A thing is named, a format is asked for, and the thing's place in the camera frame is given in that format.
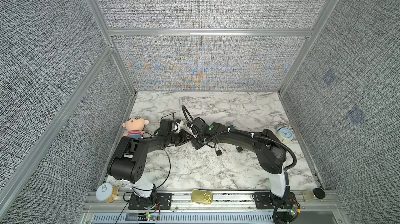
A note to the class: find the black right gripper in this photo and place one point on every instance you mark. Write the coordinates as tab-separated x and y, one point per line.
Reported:
196	146

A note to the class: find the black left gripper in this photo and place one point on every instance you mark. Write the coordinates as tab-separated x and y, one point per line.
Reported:
183	137

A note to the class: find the black padlock shackle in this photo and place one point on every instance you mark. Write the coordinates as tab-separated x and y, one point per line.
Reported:
219	150

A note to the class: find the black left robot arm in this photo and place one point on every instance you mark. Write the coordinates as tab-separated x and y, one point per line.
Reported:
129	158

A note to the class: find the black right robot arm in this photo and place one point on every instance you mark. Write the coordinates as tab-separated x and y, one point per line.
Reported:
273	156

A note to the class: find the plush doll toy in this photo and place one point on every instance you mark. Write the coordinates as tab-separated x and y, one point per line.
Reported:
135	127

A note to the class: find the gold sardine tin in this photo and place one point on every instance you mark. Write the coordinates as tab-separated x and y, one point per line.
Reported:
202	196

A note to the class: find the light blue alarm clock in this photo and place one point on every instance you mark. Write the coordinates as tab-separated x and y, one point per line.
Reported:
284	134

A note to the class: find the small bottle black cap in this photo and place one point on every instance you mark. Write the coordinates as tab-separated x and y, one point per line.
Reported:
314	194

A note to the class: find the aluminium front rail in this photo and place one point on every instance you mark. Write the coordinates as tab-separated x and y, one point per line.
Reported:
229	200

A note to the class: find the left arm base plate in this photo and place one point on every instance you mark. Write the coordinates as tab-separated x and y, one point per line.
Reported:
160	200

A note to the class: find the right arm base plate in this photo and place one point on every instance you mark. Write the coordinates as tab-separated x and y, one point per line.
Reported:
264	200

